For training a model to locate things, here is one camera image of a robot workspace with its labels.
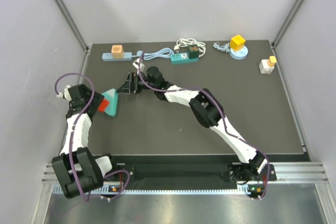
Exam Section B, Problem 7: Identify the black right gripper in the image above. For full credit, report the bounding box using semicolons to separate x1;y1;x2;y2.
117;73;157;95

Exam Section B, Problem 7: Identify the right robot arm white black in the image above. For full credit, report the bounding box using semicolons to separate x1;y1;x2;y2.
117;67;270;183

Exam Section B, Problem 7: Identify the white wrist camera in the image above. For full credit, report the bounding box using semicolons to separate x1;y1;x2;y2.
132;58;145;72
57;85;72;101

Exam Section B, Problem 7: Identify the light blue power cable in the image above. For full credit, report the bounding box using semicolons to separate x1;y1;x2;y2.
131;47;174;61

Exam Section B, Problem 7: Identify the light blue cable duct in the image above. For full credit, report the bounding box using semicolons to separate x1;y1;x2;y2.
53;184;263;197

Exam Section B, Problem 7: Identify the grey blue cable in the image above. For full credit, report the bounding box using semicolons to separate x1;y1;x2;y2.
212;41;232;53

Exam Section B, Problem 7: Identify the white cube socket adapter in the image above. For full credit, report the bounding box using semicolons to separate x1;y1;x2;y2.
259;59;275;74

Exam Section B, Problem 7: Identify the red cube plug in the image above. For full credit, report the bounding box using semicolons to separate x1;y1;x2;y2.
98;99;110;112

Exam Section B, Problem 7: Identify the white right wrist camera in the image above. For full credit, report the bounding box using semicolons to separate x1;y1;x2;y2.
132;58;145;72

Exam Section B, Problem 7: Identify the teal power strip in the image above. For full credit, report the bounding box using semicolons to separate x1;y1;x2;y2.
170;52;198;65

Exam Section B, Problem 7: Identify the teal triangular socket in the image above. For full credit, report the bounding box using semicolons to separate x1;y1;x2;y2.
102;88;118;116

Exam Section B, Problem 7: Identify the orange cube plug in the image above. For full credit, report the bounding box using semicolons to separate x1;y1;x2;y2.
111;45;124;59

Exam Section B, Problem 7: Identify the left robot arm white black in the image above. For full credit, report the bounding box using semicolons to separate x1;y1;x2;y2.
51;84;119;199

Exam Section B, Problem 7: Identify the round light blue socket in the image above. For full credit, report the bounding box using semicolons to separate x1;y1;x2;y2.
229;46;248;60

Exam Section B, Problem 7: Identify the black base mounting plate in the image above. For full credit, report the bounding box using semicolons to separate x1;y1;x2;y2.
104;163;277;183

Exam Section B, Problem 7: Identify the white power cable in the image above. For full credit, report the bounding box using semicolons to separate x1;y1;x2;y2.
173;38;207;58

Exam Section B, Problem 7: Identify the small orange plug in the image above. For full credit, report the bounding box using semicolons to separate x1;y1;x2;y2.
267;56;277;68

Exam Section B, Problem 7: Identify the dark green cube plug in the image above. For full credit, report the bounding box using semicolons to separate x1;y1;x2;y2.
187;44;200;59

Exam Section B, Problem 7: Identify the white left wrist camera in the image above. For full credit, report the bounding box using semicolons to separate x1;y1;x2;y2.
57;85;72;101

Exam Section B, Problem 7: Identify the yellow cube plug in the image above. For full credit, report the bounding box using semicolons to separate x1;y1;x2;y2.
229;35;246;51

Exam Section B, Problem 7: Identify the light blue power strip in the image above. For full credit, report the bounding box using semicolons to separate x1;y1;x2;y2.
102;52;132;62

